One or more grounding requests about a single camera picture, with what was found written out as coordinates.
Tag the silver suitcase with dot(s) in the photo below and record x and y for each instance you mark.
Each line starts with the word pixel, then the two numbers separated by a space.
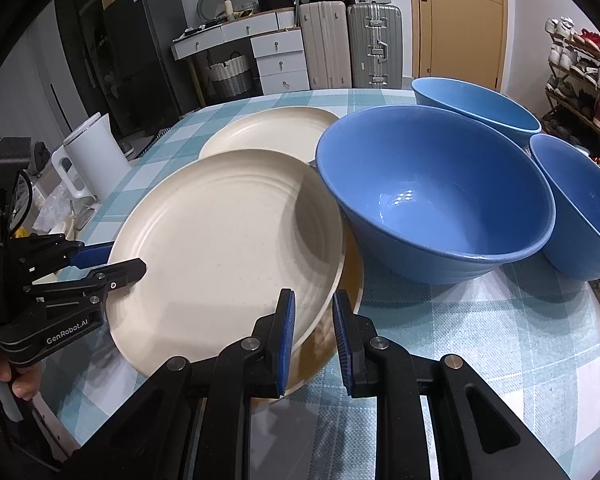
pixel 375 45

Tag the beige suitcase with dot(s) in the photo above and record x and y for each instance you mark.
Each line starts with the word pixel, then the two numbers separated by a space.
pixel 325 45

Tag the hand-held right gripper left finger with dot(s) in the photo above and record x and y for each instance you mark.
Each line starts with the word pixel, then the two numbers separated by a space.
pixel 286 340

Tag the person's left hand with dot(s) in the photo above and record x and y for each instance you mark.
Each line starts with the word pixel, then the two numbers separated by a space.
pixel 25 385

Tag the white curtain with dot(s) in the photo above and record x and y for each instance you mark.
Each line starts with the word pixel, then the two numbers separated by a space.
pixel 25 75

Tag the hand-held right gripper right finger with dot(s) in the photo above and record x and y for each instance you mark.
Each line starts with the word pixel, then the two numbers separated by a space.
pixel 341 345

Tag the cream bottle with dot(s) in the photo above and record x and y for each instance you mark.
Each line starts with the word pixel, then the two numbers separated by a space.
pixel 229 10

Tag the clear plastic bag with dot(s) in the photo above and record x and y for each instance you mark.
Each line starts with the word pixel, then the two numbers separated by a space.
pixel 55 205

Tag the wooden door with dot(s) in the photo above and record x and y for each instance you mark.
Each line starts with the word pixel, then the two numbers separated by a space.
pixel 460 25

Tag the cream plate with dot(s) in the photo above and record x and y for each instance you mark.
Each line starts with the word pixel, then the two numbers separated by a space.
pixel 270 130
pixel 352 285
pixel 220 260

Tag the tall dark glass cabinet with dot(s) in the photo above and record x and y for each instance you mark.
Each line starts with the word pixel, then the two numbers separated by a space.
pixel 80 60

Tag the black refrigerator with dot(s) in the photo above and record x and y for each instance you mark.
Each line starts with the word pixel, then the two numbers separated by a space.
pixel 145 50

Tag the wooden shoe rack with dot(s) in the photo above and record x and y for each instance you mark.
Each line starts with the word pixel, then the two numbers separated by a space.
pixel 562 97

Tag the white dresser with drawers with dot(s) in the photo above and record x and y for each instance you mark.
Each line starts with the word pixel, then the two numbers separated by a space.
pixel 280 65

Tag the blue bowl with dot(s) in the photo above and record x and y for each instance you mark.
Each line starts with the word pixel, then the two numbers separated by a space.
pixel 430 195
pixel 580 210
pixel 480 105

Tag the white electric kettle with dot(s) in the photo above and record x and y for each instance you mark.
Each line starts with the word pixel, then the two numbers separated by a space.
pixel 92 155

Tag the woven laundry basket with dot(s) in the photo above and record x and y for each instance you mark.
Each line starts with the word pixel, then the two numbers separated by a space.
pixel 230 77

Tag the black storage bag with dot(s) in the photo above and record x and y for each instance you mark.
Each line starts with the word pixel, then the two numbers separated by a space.
pixel 277 0

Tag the rows of assorted sneakers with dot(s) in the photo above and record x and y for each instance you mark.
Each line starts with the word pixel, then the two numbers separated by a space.
pixel 560 27

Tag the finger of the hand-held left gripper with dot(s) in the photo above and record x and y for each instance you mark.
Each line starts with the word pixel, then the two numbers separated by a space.
pixel 125 271
pixel 95 256

